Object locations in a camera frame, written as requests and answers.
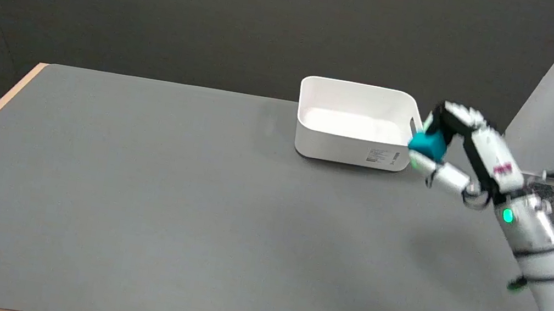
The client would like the blue wooden cube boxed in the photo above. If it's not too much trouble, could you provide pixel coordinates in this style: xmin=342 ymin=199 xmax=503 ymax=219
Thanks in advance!
xmin=406 ymin=126 xmax=450 ymax=164

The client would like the white plastic box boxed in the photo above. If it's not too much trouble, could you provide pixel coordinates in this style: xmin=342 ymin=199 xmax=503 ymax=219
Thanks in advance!
xmin=289 ymin=74 xmax=429 ymax=176

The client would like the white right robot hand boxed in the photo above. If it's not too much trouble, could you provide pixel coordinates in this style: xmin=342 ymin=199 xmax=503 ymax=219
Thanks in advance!
xmin=402 ymin=96 xmax=536 ymax=217

